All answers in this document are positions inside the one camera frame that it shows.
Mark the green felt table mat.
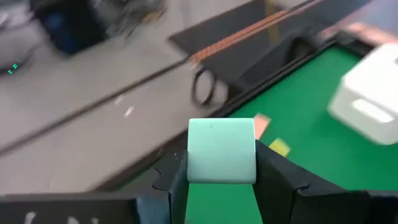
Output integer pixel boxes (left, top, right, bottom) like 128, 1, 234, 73
185, 45, 398, 224

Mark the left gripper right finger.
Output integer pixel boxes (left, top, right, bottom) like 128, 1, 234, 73
253, 139, 398, 224

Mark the black hazard-striped floor mat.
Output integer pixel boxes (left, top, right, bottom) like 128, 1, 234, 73
169, 0, 374, 94

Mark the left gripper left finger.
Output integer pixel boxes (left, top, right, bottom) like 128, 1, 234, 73
0, 149, 190, 224

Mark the white plastic bin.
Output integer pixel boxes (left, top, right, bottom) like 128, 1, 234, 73
326, 42, 398, 146

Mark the black coiled cable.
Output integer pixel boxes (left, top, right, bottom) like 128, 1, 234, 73
191, 67, 217, 108

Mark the mint green block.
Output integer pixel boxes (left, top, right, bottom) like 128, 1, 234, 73
186, 117, 257, 185

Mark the black aluminium table frame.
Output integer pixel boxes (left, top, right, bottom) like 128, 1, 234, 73
93, 29, 377, 192

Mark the grey device with green lights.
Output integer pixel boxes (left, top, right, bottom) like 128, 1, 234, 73
0, 2, 41, 75

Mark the dark equipment pile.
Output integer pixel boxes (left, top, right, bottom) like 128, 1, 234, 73
30, 0, 165, 57

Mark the yellow block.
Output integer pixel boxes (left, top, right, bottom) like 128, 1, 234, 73
269, 138, 292, 158

